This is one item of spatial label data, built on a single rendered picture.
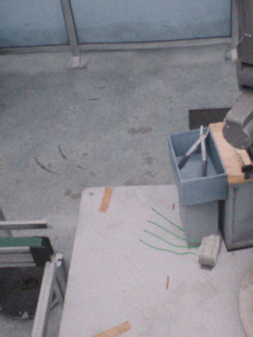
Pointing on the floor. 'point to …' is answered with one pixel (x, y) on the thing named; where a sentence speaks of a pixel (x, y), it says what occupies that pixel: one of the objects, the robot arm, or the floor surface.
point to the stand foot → (9, 296)
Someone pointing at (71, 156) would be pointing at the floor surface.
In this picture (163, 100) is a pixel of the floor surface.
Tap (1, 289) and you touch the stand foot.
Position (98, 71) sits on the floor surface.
